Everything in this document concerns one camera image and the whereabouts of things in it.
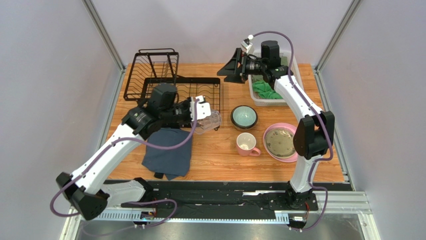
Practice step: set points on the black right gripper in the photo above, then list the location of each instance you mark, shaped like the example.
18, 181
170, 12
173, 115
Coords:
239, 65

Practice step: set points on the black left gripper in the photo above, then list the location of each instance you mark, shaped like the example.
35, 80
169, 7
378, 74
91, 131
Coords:
187, 103

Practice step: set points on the clear drinking glass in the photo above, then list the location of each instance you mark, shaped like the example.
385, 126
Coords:
208, 123

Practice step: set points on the light blue ribbed bowl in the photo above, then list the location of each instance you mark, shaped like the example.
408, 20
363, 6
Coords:
243, 109

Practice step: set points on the pink mug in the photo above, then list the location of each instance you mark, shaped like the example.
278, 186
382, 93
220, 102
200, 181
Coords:
246, 145

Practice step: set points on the clear glass plate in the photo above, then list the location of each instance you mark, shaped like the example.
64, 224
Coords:
279, 142

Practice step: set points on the large pink plate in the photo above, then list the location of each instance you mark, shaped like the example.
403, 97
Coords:
292, 128

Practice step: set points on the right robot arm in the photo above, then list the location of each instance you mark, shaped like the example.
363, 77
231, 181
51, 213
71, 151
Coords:
313, 137

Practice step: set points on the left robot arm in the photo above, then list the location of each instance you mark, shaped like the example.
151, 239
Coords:
85, 187

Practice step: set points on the bright green cloth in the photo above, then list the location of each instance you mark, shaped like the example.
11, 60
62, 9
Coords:
264, 90

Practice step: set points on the white plastic basket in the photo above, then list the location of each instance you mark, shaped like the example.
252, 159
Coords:
296, 77

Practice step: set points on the dark blue cloth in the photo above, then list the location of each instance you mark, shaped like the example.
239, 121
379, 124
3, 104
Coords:
172, 163

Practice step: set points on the olive green cloth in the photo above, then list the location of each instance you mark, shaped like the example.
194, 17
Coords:
256, 78

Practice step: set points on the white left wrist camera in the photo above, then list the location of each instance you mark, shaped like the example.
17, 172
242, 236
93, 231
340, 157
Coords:
199, 108

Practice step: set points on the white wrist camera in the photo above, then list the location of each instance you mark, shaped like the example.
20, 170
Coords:
199, 108
247, 45

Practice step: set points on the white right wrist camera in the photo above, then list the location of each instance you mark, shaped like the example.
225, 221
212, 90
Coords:
247, 45

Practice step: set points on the black wire dish rack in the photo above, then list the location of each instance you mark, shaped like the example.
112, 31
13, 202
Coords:
152, 67

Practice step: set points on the aluminium frame post right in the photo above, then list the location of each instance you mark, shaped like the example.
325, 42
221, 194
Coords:
338, 33

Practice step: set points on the aluminium frame post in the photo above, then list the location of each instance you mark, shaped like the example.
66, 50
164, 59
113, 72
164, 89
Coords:
102, 30
338, 33

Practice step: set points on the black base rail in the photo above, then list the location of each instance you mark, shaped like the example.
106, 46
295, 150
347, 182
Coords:
233, 200

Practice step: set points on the aluminium frame post left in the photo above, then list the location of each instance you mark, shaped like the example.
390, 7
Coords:
102, 30

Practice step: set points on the aluminium front rail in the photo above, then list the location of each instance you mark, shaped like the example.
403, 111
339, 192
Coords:
335, 202

